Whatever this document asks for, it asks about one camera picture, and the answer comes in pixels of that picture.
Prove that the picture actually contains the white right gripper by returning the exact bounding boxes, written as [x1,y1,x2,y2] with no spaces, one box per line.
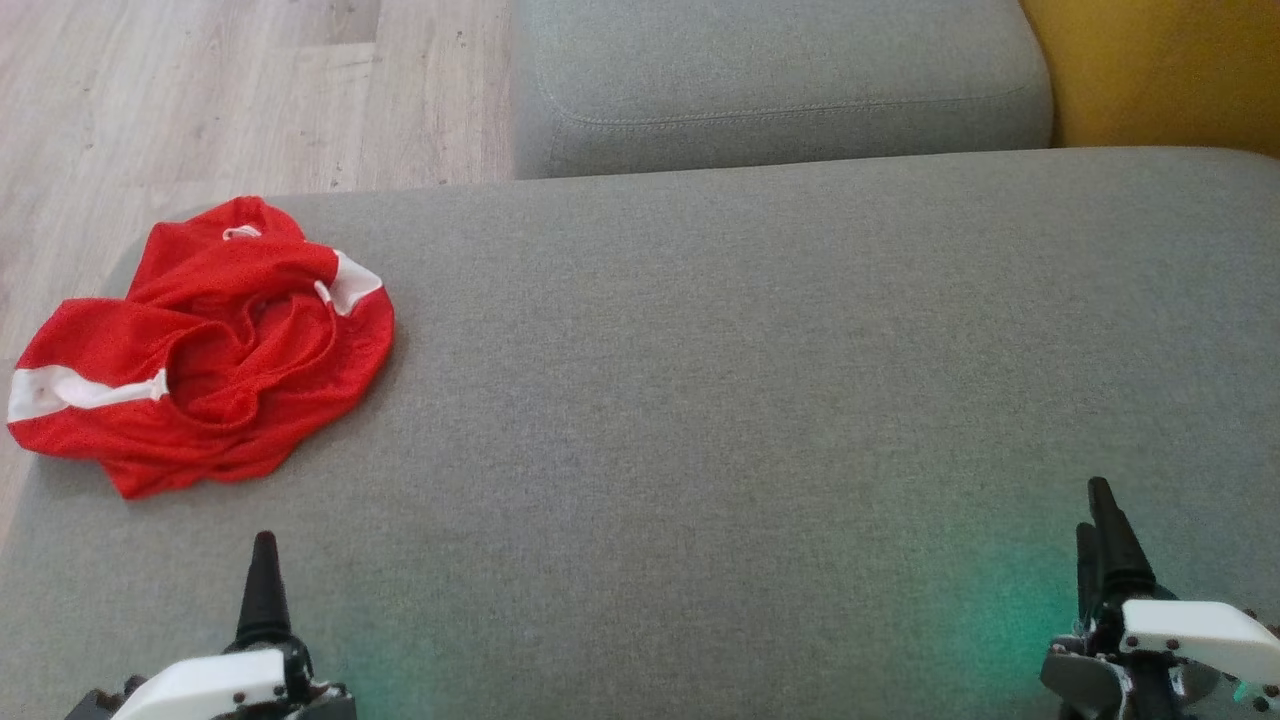
[1040,477,1280,720]

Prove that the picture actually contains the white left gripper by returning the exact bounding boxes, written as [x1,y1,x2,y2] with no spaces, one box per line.
[65,531,357,720]

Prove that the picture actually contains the small grey sofa cushion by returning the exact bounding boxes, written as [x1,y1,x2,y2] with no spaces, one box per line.
[510,0,1055,181]

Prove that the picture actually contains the yellow upholstered block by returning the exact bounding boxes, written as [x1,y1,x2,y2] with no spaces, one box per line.
[1019,0,1280,160]

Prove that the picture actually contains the large grey sofa seat cushion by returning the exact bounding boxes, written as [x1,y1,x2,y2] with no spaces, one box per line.
[0,147,1280,720]

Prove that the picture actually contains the red shorts with white stripe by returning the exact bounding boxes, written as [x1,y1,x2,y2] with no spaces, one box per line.
[7,196,396,500]

